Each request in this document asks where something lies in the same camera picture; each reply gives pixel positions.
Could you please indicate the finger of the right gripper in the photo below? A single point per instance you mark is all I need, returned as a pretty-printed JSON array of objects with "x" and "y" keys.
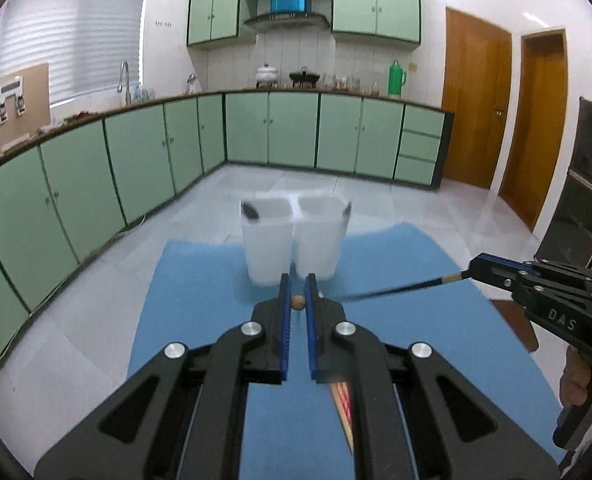
[
  {"x": 499, "y": 272},
  {"x": 547, "y": 269}
]

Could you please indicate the red patterned chopstick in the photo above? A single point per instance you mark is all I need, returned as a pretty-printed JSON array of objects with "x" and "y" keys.
[{"x": 342, "y": 401}]

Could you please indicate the wooden door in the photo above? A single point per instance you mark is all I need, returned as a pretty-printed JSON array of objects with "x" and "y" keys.
[
  {"x": 539, "y": 124},
  {"x": 477, "y": 86}
]

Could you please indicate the green lower kitchen cabinets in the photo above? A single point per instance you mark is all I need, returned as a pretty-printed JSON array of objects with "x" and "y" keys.
[{"x": 67, "y": 193}]

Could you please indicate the black wok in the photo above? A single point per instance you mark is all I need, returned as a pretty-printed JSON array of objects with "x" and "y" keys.
[{"x": 304, "y": 79}]

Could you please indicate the blue range hood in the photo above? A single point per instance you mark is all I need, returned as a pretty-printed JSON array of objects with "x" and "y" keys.
[{"x": 266, "y": 15}]

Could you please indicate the right wooden door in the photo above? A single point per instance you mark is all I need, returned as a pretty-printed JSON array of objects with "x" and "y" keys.
[{"x": 539, "y": 124}]

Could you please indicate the chrome sink faucet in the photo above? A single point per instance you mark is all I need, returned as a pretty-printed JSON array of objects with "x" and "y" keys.
[{"x": 123, "y": 87}]

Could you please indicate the green thermos flask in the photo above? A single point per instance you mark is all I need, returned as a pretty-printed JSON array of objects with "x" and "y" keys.
[{"x": 397, "y": 77}]

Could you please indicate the brown cardboard box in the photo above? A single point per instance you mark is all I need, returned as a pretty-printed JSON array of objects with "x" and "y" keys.
[{"x": 24, "y": 104}]

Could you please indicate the white cooking pot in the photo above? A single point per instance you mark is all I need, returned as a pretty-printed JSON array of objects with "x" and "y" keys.
[{"x": 266, "y": 77}]

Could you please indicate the black chopstick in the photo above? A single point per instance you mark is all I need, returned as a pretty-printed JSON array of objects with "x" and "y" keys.
[{"x": 444, "y": 280}]

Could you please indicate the white window blind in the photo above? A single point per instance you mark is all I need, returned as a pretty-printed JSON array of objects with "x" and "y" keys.
[{"x": 84, "y": 42}]

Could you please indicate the left wooden door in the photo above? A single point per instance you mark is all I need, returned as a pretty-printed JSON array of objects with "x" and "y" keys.
[{"x": 477, "y": 86}]

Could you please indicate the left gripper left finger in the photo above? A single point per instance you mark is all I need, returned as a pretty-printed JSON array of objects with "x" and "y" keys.
[{"x": 182, "y": 414}]

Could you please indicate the white double utensil holder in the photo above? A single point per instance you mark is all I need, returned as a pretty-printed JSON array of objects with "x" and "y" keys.
[{"x": 300, "y": 232}]

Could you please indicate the person's right hand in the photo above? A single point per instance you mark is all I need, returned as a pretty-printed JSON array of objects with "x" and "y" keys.
[{"x": 576, "y": 378}]

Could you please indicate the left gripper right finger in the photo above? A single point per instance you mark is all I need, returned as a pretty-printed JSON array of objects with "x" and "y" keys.
[{"x": 412, "y": 414}]

